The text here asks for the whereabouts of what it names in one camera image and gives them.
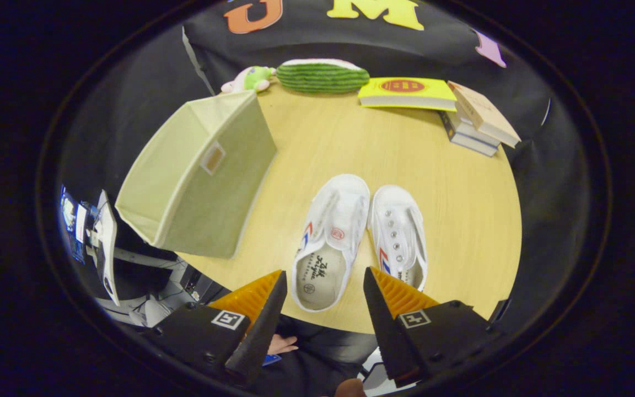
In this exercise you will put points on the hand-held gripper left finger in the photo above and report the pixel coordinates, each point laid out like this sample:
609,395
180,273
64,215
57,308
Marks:
265,325

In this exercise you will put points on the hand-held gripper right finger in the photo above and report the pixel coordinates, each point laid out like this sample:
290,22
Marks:
381,325

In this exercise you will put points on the white canvas shoe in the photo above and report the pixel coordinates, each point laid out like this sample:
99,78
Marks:
334,215
400,220

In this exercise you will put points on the pale green fabric storage box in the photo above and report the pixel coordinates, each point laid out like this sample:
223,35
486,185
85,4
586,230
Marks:
196,182

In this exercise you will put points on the person's dark clothing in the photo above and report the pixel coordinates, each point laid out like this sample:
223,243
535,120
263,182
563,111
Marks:
323,358

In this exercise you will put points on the white panel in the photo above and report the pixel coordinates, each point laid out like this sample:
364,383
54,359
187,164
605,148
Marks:
107,248

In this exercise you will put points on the grey cover book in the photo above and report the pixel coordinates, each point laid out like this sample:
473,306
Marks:
469,144

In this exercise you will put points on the computer monitor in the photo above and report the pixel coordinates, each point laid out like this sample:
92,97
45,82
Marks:
75,231

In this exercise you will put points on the white paperback book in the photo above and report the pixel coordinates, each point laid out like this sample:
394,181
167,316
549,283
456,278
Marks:
472,132

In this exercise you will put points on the beige book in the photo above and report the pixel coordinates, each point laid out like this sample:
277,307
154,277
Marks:
483,113

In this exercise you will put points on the yellow book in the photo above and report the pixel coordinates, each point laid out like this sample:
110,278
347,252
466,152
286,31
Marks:
405,88

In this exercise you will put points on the pink and green plush toy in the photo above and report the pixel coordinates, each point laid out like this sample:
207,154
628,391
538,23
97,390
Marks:
257,77

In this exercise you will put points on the green striped watermelon plush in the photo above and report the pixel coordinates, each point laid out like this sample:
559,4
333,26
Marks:
323,77

